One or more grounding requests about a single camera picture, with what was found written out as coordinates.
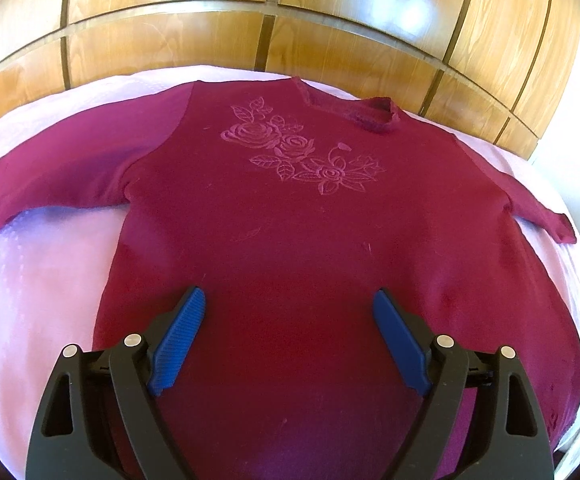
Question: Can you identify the wooden panelled headboard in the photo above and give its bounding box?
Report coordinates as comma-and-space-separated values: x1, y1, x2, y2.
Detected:
0, 0, 580, 162

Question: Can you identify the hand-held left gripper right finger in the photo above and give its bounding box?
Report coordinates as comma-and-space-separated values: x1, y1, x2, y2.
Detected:
372, 287, 556, 480

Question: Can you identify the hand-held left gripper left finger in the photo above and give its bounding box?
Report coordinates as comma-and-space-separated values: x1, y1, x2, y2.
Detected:
25, 286, 207, 480

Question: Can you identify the pink bedspread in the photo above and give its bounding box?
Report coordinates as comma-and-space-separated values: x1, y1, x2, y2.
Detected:
0, 64, 580, 480

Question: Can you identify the dark red embroidered sweater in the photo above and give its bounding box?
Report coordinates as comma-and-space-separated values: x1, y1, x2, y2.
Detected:
0, 76, 580, 480

